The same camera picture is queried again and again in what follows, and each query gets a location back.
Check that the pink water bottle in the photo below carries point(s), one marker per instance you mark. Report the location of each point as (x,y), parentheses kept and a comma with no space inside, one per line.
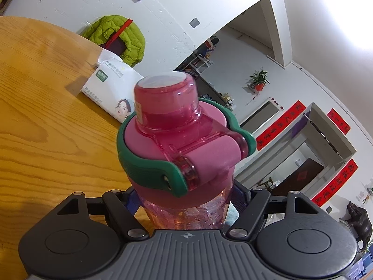
(174,140)

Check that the grey light switch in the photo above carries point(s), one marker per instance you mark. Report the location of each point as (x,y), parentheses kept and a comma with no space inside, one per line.
(194,22)

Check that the red star decorations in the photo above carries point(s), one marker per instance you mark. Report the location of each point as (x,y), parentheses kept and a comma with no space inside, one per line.
(276,102)

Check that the short red banner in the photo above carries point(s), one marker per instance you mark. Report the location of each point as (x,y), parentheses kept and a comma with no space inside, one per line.
(338,121)

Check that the green puffer jacket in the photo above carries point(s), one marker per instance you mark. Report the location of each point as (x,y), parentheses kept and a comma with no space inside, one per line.
(102,29)

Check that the white tissue pack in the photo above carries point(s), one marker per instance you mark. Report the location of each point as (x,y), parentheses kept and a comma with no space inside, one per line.
(110,90)

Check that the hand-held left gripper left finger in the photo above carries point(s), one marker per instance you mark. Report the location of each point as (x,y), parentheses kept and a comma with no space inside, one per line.
(132,201)

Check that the maroon chair under jacket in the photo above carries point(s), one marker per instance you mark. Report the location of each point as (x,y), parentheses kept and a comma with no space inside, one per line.
(118,46)

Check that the red couplet banner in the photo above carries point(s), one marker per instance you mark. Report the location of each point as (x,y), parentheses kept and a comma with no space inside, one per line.
(335,183)
(279,125)

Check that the doorway pull-up bar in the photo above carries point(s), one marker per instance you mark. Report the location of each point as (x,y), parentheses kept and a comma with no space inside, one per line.
(320,132)

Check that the shoe rack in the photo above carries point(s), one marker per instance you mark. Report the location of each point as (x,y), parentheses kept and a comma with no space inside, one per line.
(201,64)

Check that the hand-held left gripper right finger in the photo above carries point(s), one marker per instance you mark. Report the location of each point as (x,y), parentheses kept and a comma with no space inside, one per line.
(240,198)

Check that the dark animal statue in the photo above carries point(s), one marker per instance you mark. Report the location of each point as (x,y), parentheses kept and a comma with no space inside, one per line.
(361,221)

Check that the potted plant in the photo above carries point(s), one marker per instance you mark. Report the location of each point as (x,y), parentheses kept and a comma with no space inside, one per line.
(258,78)

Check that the dark wooden door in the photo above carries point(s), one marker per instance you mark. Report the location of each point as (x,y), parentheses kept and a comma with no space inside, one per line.
(303,175)

